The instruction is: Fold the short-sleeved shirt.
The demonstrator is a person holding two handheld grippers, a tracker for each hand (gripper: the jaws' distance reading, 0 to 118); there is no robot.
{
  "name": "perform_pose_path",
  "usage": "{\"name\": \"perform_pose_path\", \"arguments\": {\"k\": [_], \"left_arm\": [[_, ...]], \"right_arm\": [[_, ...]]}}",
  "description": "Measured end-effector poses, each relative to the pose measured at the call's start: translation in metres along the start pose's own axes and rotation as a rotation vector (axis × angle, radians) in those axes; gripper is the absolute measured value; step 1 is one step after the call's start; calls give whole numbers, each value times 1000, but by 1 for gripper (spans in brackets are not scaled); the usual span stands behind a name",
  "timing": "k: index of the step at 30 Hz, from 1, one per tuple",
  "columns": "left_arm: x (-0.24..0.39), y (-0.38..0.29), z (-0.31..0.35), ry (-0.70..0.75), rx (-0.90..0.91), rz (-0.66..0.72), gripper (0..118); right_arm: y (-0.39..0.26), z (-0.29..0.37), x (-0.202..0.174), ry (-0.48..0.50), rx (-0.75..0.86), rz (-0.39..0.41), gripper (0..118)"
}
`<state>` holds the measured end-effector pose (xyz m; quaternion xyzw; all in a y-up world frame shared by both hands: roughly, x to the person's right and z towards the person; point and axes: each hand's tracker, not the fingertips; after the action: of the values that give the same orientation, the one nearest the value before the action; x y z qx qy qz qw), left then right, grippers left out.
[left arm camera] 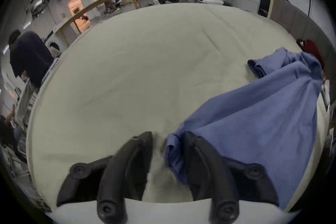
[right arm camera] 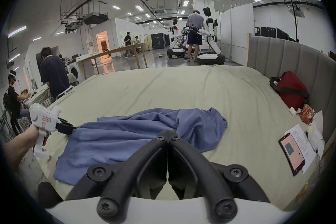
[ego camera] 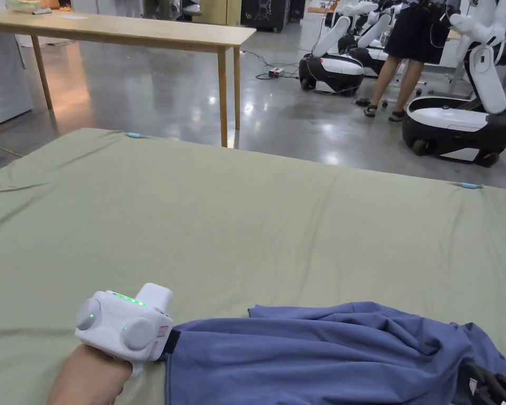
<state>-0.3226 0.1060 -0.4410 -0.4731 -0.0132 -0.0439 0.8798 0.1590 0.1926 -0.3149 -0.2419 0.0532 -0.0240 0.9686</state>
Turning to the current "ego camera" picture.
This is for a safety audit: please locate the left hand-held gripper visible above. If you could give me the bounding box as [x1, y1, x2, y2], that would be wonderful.
[74, 282, 182, 378]

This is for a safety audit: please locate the dark blue shirt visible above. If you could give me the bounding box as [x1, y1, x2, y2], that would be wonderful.
[164, 301, 506, 405]

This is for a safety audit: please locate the person's left hand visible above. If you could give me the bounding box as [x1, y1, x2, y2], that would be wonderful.
[45, 343, 134, 405]

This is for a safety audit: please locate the bed with pale green sheet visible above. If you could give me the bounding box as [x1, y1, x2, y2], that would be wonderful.
[0, 128, 506, 405]

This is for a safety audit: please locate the white cabinet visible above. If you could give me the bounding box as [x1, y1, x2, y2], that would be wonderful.
[0, 32, 35, 131]

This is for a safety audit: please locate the white wheeled robot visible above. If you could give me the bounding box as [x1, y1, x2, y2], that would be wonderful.
[401, 0, 506, 168]
[348, 7, 394, 78]
[298, 0, 366, 96]

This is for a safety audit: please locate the long wooden table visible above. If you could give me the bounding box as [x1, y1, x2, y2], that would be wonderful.
[0, 7, 257, 148]

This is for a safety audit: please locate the black cabinet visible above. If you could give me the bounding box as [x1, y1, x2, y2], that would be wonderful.
[240, 0, 288, 33]

